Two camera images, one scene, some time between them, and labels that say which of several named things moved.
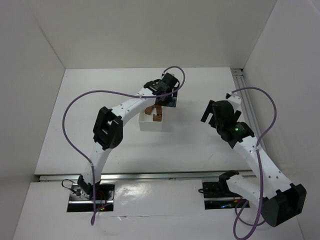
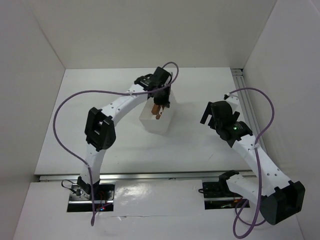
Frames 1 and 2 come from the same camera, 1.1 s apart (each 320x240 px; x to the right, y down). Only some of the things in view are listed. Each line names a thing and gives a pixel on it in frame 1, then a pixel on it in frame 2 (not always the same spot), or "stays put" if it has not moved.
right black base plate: [218, 189] stays put
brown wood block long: [148, 110] → [155, 109]
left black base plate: [104, 192] stays put
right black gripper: [208, 113] stays put
